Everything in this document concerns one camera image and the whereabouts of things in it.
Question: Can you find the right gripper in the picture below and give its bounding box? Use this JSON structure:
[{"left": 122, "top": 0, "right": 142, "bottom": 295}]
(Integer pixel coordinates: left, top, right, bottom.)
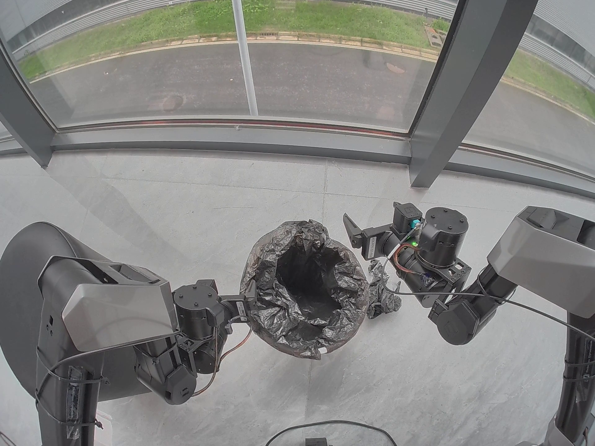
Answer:
[{"left": 342, "top": 212, "right": 400, "bottom": 260}]

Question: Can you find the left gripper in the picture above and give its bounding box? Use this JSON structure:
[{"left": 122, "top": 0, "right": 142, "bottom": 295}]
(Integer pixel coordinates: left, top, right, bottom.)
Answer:
[{"left": 218, "top": 281, "right": 258, "bottom": 336}]

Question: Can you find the black plastic bag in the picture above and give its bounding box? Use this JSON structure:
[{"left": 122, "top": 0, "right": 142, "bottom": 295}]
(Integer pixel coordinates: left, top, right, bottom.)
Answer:
[{"left": 239, "top": 219, "right": 371, "bottom": 361}]

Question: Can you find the crumpled black plastic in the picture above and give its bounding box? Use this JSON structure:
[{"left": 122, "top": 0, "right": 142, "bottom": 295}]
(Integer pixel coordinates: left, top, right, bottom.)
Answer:
[{"left": 367, "top": 259, "right": 402, "bottom": 320}]

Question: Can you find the window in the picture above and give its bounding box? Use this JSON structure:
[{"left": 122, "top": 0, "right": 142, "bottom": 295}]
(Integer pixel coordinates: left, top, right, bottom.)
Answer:
[{"left": 0, "top": 0, "right": 595, "bottom": 189}]

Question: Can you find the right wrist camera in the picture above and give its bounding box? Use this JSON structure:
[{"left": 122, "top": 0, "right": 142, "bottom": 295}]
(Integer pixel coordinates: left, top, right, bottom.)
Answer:
[{"left": 392, "top": 201, "right": 425, "bottom": 246}]

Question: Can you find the black cable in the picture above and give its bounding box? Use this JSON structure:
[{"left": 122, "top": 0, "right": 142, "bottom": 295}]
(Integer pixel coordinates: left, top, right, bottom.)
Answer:
[
  {"left": 385, "top": 258, "right": 595, "bottom": 340},
  {"left": 35, "top": 328, "right": 182, "bottom": 410},
  {"left": 277, "top": 420, "right": 398, "bottom": 446}
]

